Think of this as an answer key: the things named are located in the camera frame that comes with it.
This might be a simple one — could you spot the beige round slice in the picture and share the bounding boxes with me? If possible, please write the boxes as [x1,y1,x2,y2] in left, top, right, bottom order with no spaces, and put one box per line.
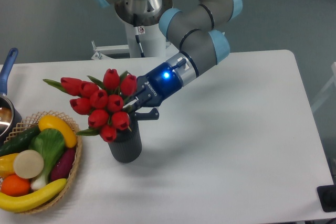
[13,150,44,179]

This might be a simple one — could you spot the red tulip bouquet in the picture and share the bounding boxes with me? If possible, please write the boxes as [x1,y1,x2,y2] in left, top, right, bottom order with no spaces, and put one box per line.
[43,69,137,143]

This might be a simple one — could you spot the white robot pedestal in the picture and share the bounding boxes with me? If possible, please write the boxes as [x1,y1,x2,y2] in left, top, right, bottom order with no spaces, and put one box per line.
[124,23,166,58]

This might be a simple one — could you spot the purple sweet potato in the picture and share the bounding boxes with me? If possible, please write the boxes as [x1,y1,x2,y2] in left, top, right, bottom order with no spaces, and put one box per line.
[50,148,76,182]

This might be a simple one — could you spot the yellow bell pepper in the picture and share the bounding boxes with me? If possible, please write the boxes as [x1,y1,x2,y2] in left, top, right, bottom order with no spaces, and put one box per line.
[0,153,18,178]

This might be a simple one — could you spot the dark grey ribbed vase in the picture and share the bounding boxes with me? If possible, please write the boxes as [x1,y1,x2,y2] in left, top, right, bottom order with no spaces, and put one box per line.
[108,118,142,163]

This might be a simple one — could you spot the green bok choy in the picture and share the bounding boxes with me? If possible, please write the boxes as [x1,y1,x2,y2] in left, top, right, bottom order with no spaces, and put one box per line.
[29,129,65,191]

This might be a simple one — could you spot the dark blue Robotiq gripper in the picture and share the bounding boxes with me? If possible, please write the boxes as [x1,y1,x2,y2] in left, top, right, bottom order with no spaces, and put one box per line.
[131,62,182,120]

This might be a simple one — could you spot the orange fruit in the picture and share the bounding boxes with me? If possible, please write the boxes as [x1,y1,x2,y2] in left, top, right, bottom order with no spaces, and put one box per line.
[1,174,30,197]

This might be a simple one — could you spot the yellow banana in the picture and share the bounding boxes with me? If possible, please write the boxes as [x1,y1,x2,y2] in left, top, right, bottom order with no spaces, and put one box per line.
[1,178,67,213]

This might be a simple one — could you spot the black device at edge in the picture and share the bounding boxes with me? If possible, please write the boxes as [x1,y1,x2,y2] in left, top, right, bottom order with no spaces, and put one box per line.
[317,185,335,212]

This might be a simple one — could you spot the dark green cucumber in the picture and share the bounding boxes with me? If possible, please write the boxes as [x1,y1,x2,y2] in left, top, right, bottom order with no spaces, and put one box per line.
[1,125,40,156]

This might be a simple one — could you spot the white mounting bracket frame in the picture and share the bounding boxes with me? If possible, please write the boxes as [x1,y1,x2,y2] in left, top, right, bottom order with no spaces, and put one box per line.
[91,41,178,60]

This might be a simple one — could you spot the woven wicker basket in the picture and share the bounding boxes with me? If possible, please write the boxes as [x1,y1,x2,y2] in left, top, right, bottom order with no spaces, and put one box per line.
[1,111,82,214]

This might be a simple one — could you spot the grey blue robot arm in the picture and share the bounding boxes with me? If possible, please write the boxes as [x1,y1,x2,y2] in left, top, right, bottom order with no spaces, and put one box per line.
[96,0,243,120]

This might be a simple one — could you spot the blue handled saucepan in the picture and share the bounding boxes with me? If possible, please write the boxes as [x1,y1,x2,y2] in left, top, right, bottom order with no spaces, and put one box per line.
[1,48,22,146]

